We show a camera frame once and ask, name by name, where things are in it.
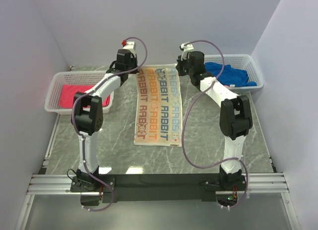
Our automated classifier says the beige patterned towel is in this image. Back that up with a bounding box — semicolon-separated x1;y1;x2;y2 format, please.
134;64;183;147

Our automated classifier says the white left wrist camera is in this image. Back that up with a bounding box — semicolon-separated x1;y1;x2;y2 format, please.
122;40;136;51

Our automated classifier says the blue towel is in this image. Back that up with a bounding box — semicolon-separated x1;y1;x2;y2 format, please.
205;62;257;87

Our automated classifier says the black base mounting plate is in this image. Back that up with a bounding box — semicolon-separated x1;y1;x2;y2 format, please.
70;173;246;203

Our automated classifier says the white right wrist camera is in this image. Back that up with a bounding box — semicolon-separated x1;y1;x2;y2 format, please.
180;43;194;61

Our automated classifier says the aluminium rail frame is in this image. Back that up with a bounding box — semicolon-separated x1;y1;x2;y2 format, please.
15;173;301;230

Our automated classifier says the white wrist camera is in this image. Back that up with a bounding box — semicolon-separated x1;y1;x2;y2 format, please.
122;40;136;51
180;43;194;61

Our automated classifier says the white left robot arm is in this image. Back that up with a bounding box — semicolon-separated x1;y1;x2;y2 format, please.
71;42;138;191

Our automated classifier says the empty white plastic basket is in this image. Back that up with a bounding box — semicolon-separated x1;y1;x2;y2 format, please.
44;71;105;115

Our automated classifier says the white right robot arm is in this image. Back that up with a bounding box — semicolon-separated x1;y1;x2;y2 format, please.
176;50;253;190

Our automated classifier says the white basket with towels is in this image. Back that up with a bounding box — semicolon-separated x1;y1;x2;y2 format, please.
204;54;263;93

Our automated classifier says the pink red towel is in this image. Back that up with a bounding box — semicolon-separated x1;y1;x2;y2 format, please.
58;84;111;109

